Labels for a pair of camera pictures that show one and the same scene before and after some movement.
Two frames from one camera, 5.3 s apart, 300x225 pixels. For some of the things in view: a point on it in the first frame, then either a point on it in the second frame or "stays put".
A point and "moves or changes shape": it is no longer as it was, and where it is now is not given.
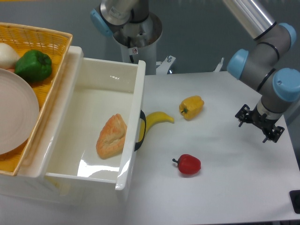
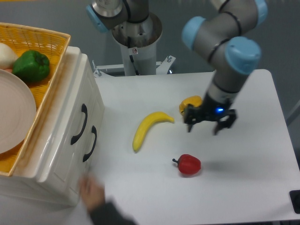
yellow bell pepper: x=191 y=107 stays put
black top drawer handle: x=142 y=116 → x=84 y=110
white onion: x=8 y=56 stays put
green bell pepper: x=33 y=65 stays put
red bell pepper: x=188 y=164 stays put
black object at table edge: x=295 y=198 stays put
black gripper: x=244 y=115 → x=213 y=108
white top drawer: x=97 y=134 moves or changes shape
